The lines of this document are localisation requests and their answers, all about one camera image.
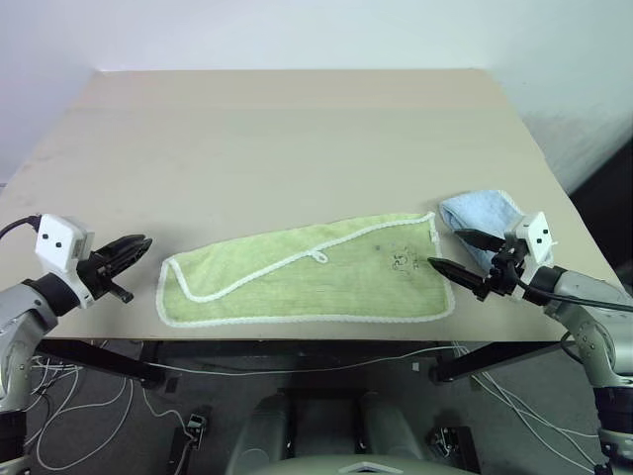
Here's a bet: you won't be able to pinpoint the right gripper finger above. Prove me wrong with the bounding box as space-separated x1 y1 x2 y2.
426 256 490 302
454 228 505 251

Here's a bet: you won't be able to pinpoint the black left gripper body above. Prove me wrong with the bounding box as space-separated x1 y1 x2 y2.
76 249 136 304

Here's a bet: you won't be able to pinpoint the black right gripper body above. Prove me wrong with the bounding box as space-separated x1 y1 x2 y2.
486 237 526 298

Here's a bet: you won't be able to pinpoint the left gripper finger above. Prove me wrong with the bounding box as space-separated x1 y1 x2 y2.
105 238 155 273
100 235 150 256

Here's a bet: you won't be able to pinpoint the folded light blue towel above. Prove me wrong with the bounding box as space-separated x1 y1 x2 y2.
438 188 528 269

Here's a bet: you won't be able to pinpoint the green towel with white trim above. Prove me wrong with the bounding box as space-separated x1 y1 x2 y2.
155 211 456 330

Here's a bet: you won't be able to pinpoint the black floor foot plate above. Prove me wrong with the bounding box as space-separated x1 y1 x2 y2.
428 424 482 475
169 404 215 464

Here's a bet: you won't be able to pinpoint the grey robot torso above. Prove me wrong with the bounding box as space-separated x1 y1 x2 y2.
225 389 447 475

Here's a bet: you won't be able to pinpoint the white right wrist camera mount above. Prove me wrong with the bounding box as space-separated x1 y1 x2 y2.
503 211 559 300

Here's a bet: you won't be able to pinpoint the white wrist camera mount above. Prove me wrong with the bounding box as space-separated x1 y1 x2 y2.
503 211 559 300
36 213 96 311

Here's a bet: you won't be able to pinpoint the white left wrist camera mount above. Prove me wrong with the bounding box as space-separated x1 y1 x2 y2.
36 213 96 311

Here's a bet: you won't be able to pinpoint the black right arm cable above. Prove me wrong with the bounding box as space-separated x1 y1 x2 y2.
512 277 633 314

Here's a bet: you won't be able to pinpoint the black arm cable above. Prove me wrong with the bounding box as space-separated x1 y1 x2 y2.
0 214 44 239
512 277 633 314

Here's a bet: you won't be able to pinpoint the black table frame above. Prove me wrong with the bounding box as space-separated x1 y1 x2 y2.
33 339 570 388

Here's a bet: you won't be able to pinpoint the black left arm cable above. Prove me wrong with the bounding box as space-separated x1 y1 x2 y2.
0 214 44 239

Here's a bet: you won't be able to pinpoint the tangled white floor cables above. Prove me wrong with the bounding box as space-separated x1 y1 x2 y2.
452 344 603 442
22 353 192 472

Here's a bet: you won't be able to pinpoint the long thin white cable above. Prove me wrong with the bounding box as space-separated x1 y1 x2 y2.
140 344 469 380

